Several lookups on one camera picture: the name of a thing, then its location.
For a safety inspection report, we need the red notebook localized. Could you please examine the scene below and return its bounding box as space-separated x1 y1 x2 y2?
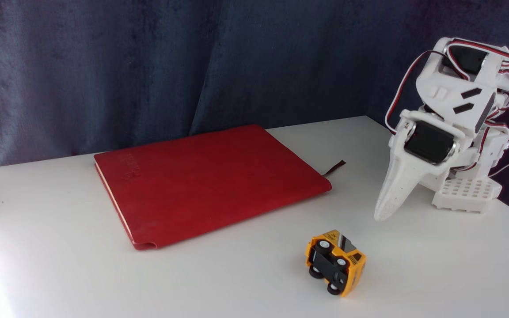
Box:
94 124 332 251

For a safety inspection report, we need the yellow toy truck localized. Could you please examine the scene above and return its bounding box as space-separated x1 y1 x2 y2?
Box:
305 229 367 297

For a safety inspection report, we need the dark blue curtain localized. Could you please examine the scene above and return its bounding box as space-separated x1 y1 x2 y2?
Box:
0 0 509 223

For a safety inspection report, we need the red white black servo cable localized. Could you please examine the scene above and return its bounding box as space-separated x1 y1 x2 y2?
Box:
385 49 452 134

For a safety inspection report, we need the dark red bookmark ribbon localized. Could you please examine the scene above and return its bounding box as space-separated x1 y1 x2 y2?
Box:
323 160 346 177

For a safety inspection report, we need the thin white red cable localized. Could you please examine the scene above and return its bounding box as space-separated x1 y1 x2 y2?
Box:
488 145 509 178

